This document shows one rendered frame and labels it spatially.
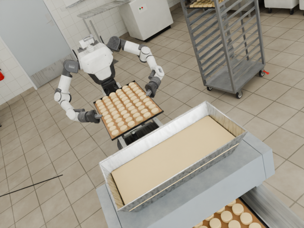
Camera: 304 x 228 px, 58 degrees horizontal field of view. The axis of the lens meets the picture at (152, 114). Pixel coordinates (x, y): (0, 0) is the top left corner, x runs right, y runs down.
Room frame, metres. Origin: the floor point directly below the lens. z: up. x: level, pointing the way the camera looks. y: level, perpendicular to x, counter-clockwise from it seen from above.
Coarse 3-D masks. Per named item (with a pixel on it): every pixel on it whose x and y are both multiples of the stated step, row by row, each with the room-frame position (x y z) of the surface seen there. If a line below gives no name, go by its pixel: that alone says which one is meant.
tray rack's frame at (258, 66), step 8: (256, 0) 2.82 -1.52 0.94; (256, 8) 2.83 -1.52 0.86; (240, 16) 3.05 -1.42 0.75; (256, 16) 2.84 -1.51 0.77; (264, 56) 2.83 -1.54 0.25; (232, 64) 3.12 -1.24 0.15; (240, 64) 3.04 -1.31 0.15; (248, 64) 2.96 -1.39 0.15; (256, 64) 2.88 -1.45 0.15; (264, 64) 2.82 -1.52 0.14; (216, 72) 3.09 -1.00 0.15; (224, 72) 3.01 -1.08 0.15; (240, 72) 2.86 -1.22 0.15; (248, 72) 2.79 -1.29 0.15; (256, 72) 2.74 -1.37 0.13; (208, 80) 3.00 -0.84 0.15; (216, 80) 2.92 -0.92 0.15; (224, 80) 2.85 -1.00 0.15; (240, 80) 2.71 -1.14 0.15; (248, 80) 2.66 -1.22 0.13; (216, 88) 2.78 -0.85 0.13; (224, 88) 2.69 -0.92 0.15; (240, 88) 2.59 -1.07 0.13
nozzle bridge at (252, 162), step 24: (240, 144) 0.82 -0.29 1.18; (264, 144) 0.77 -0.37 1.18; (216, 168) 0.76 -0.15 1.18; (240, 168) 0.71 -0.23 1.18; (264, 168) 0.73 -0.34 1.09; (192, 192) 0.70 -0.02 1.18; (216, 192) 0.69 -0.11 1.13; (240, 192) 0.70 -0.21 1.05; (120, 216) 0.73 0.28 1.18; (144, 216) 0.68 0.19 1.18; (168, 216) 0.65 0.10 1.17; (192, 216) 0.66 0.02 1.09
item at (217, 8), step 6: (216, 0) 2.54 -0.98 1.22; (216, 6) 2.55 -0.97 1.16; (216, 12) 2.56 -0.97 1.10; (222, 24) 2.55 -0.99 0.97; (222, 30) 2.54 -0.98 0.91; (222, 36) 2.55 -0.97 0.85; (228, 54) 2.55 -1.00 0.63; (228, 60) 2.54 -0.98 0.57; (228, 66) 2.55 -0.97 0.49; (234, 84) 2.55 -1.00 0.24; (234, 90) 2.54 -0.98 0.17
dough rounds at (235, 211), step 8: (240, 200) 0.76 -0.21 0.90; (224, 208) 0.75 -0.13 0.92; (232, 208) 0.73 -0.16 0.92; (240, 208) 0.71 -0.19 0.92; (216, 216) 0.74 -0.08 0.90; (224, 216) 0.71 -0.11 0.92; (232, 216) 0.70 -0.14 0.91; (240, 216) 0.68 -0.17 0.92; (248, 216) 0.66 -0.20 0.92; (200, 224) 0.72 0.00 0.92; (208, 224) 0.72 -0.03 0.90; (216, 224) 0.69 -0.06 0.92; (224, 224) 0.68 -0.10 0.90; (232, 224) 0.66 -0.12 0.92; (240, 224) 0.66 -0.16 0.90; (248, 224) 0.64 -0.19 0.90; (256, 224) 0.62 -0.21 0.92
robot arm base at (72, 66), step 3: (72, 60) 2.39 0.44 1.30; (63, 63) 2.37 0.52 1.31; (66, 63) 2.25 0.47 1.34; (69, 63) 2.25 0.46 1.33; (72, 63) 2.26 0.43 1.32; (75, 63) 2.26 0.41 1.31; (78, 63) 2.26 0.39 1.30; (63, 66) 2.37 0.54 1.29; (66, 66) 2.24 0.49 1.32; (69, 66) 2.25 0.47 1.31; (72, 66) 2.25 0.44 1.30; (75, 66) 2.25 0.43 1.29; (78, 66) 2.26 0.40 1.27; (66, 69) 2.24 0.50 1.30; (69, 69) 2.24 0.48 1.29; (72, 69) 2.24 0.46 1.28; (75, 69) 2.24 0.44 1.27; (78, 69) 2.26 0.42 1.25; (72, 72) 2.24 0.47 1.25; (75, 72) 2.24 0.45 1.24
